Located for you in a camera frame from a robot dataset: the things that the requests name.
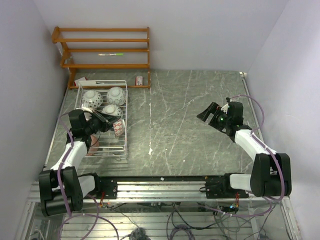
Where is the wooden shelf rack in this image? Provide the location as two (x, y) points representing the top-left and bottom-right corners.
(51, 26), (151, 89)

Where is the red patterned bowl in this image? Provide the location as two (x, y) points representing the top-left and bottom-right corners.
(87, 134), (100, 156)

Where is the green white pen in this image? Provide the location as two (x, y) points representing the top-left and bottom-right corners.
(98, 53), (124, 57)

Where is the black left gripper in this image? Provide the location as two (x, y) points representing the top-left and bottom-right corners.
(85, 110), (121, 135)

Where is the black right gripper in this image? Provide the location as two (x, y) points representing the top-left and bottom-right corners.
(197, 102), (231, 132)

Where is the blue floral pattern bowl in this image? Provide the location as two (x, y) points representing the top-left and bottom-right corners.
(101, 104), (123, 118)

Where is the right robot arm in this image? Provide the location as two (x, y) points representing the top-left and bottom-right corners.
(197, 101), (292, 200)

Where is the olive leaf pattern bowl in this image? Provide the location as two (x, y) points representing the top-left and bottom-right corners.
(81, 90), (103, 109)

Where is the white wire dish rack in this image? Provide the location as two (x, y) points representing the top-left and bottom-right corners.
(75, 80), (128, 159)

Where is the red white small box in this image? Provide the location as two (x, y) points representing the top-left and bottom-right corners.
(135, 76), (143, 86)

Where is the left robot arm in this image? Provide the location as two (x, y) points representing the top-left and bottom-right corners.
(38, 107), (124, 217)

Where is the aluminium mounting rail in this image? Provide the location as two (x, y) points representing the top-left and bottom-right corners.
(27, 181), (291, 203)

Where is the white petal pattern bowl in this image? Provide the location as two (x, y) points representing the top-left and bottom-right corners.
(106, 86), (126, 106)

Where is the blue triangle pattern bowl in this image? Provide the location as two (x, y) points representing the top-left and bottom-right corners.
(112, 118), (126, 138)

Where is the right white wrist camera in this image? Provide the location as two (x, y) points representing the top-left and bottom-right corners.
(220, 97), (231, 114)

